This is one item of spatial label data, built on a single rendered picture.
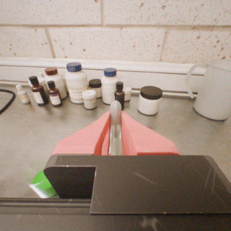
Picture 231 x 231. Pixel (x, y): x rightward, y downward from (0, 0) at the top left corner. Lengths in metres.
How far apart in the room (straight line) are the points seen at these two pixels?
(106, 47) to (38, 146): 0.41
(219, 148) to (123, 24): 0.47
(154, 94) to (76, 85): 0.25
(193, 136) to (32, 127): 0.44
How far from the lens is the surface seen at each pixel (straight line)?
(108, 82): 0.41
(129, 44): 0.53
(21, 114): 0.50
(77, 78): 0.42
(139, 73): 0.50
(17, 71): 0.72
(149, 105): 0.39
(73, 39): 0.58
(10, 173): 0.34
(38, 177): 0.27
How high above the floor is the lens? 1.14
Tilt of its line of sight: 38 degrees down
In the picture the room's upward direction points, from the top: straight up
